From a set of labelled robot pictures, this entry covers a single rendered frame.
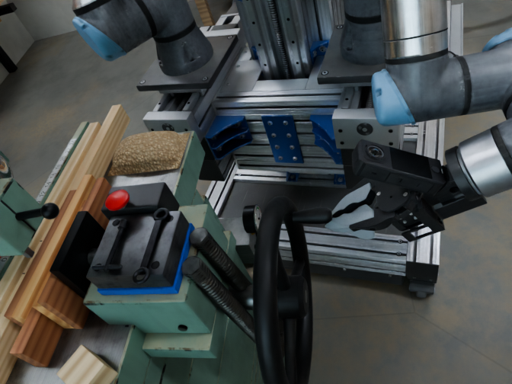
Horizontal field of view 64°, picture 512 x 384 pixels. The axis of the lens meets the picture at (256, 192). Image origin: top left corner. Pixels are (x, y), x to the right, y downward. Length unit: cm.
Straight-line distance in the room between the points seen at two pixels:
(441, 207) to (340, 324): 92
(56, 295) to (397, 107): 48
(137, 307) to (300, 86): 75
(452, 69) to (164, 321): 46
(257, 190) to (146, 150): 90
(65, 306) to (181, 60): 72
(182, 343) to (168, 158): 31
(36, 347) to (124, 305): 13
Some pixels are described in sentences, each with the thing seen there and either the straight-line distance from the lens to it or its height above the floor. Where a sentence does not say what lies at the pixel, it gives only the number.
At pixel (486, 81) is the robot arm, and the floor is 100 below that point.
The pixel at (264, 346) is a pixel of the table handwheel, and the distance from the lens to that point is 47.
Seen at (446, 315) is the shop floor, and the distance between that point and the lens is 148.
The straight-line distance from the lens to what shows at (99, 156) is 78.
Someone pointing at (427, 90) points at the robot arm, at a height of 100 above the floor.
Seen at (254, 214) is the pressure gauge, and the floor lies 69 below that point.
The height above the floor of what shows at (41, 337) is 93.
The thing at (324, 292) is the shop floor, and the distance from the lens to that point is 151.
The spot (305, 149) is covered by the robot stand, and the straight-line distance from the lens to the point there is 115.
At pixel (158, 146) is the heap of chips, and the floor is 93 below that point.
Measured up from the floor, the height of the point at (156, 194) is 101.
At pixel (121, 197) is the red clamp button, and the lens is 51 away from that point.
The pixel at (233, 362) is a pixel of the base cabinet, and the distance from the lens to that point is 90.
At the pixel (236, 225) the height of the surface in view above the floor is 62.
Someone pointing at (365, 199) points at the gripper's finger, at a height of 87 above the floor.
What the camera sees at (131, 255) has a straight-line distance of 48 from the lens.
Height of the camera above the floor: 134
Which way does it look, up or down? 46 degrees down
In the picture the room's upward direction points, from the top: 22 degrees counter-clockwise
